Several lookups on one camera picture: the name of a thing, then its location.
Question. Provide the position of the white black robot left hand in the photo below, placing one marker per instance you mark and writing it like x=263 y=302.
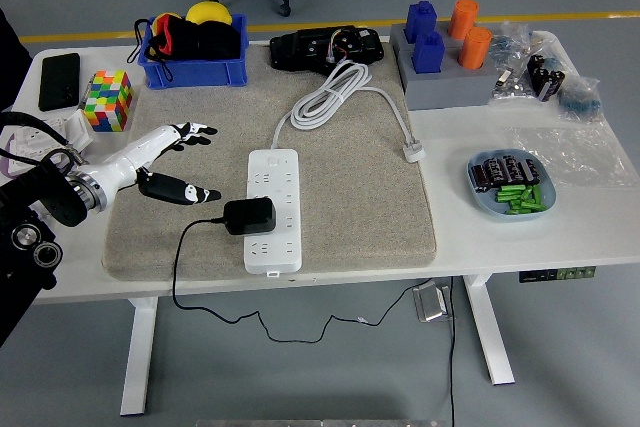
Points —
x=125 y=162

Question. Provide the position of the black power adapter plug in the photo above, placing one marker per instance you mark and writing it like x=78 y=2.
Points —
x=250 y=217

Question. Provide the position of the white power strip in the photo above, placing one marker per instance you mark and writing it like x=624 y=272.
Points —
x=272 y=247

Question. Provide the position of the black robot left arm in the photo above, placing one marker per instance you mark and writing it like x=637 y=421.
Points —
x=55 y=197

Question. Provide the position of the multicolour puzzle cube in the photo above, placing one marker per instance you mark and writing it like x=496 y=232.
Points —
x=107 y=102

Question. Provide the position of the black smartphone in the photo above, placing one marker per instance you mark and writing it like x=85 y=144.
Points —
x=59 y=82

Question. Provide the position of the blue plastic bin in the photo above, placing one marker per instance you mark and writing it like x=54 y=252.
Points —
x=200 y=72

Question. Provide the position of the purple plate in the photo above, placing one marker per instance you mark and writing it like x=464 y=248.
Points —
x=5 y=169

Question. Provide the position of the person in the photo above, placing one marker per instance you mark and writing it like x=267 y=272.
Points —
x=7 y=72

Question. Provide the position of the white table leg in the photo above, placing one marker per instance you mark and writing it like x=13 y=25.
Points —
x=140 y=357
x=487 y=332

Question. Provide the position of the grey-brown mat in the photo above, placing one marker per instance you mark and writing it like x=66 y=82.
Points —
x=350 y=207

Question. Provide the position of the blue block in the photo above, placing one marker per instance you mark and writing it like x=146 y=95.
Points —
x=421 y=22
x=429 y=54

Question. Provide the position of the grey block holder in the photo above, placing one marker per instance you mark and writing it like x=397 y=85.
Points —
x=450 y=89

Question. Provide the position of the silver floor socket box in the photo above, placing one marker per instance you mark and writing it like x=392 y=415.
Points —
x=431 y=303

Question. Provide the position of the black capacitor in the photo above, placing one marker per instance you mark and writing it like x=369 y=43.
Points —
x=481 y=177
x=526 y=171
x=535 y=172
x=511 y=169
x=494 y=171

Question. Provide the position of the light blue plate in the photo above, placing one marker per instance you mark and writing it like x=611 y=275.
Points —
x=480 y=202

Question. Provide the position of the orange cylinder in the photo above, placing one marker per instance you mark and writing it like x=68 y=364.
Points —
x=475 y=49
x=462 y=19

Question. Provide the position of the bag of metal parts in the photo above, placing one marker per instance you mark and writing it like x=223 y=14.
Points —
x=510 y=89

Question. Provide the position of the bag of blue components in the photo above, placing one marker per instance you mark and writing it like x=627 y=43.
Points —
x=580 y=99
x=515 y=42

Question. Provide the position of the bag of black capacitors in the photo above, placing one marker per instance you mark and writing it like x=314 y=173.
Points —
x=545 y=77

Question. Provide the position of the black table control panel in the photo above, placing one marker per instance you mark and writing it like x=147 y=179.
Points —
x=555 y=274

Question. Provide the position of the empty clear plastic bag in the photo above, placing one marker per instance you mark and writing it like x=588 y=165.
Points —
x=575 y=152

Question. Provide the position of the white wall socket panel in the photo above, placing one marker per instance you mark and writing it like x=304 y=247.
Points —
x=30 y=144

